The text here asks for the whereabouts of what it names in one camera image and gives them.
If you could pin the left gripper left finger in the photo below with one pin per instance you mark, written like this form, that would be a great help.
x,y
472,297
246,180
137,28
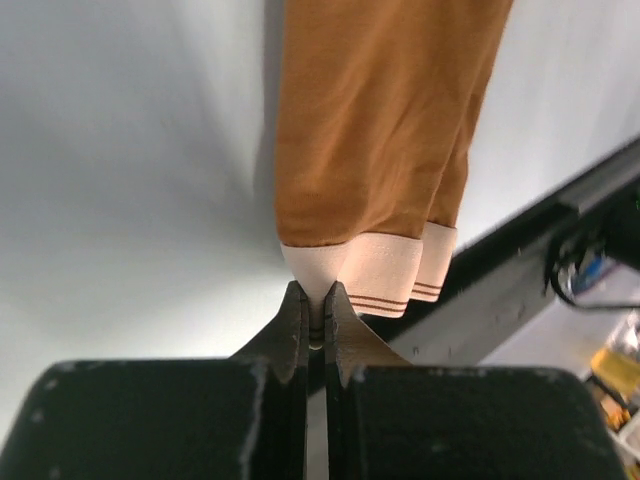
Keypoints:
x,y
243,417

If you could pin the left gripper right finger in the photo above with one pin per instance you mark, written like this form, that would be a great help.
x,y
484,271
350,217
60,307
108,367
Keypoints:
x,y
390,419

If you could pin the brown boxer underwear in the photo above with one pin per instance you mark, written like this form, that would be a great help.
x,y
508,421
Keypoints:
x,y
379,101

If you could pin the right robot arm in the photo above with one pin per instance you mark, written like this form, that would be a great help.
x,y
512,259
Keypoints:
x,y
607,230

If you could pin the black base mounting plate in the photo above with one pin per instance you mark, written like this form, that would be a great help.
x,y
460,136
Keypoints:
x,y
497,285

